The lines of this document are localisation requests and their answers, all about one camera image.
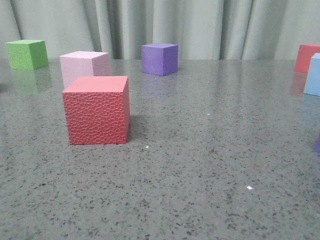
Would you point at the grey-green curtain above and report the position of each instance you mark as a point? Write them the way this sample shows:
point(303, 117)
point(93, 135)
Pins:
point(203, 29)

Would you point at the purple cube at right edge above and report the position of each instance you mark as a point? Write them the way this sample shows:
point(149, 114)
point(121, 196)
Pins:
point(317, 146)

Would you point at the red foam cube far right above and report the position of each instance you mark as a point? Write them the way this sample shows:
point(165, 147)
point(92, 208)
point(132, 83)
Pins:
point(304, 55)

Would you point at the large red textured cube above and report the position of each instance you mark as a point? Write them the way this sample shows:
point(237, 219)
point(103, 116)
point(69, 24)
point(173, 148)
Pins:
point(97, 110)

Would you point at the light blue foam cube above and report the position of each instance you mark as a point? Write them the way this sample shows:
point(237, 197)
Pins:
point(312, 84)

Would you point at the purple foam cube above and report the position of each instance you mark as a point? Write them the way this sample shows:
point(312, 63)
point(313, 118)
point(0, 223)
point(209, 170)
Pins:
point(159, 58)

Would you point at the green foam cube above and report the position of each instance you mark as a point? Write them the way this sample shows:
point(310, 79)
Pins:
point(27, 54)

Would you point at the pink foam cube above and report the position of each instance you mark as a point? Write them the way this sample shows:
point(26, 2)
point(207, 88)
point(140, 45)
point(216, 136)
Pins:
point(83, 63)

